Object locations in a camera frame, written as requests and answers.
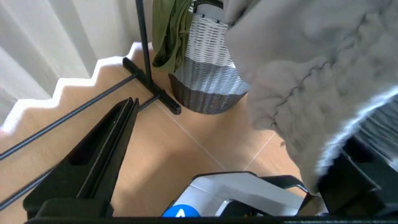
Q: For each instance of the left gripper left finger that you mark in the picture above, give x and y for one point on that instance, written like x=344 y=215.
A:
x=90 y=165

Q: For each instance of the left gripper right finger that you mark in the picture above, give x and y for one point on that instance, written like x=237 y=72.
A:
x=357 y=183

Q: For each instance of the pale grey shorts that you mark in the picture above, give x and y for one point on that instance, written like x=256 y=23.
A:
x=304 y=62

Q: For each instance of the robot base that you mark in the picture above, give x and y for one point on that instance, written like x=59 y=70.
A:
x=242 y=193

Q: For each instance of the black clothes rack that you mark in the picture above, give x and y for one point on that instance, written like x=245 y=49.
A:
x=144 y=37

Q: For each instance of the white laundry basket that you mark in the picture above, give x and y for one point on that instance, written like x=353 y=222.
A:
x=208 y=71

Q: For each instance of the green garment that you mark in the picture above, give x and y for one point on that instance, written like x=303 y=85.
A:
x=169 y=34

